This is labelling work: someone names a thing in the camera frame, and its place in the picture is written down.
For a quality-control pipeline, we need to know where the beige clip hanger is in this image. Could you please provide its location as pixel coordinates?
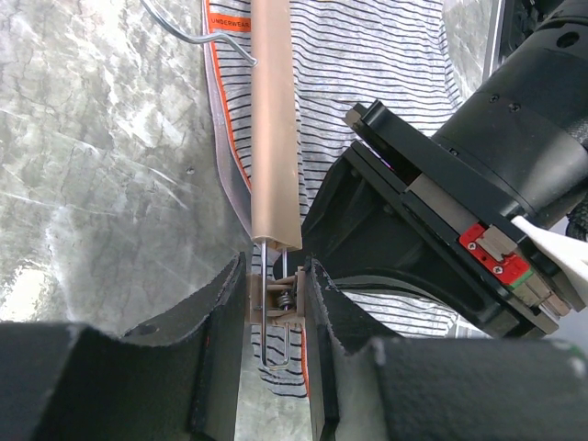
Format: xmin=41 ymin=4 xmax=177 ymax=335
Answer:
xmin=143 ymin=1 xmax=302 ymax=370

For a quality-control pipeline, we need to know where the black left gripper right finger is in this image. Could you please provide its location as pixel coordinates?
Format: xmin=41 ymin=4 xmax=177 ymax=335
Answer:
xmin=303 ymin=258 xmax=587 ymax=440

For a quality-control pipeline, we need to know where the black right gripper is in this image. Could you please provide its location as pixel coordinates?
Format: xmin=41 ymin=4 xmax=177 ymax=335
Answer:
xmin=273 ymin=101 xmax=584 ymax=335

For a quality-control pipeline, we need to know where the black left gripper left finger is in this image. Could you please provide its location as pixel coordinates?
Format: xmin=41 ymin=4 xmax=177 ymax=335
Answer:
xmin=1 ymin=254 xmax=246 ymax=440

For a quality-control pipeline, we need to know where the grey striped boxer underwear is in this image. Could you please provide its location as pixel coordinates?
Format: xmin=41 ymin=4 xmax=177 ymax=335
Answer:
xmin=203 ymin=1 xmax=461 ymax=399

